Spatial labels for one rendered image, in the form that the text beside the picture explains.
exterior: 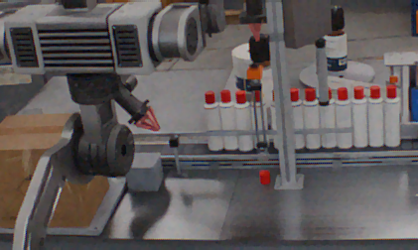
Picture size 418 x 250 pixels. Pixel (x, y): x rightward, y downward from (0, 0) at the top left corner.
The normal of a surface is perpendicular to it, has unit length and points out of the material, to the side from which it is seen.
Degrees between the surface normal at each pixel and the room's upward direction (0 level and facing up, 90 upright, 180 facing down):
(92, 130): 90
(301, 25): 90
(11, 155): 90
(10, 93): 93
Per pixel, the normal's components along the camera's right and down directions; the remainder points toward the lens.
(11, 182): -0.08, 0.40
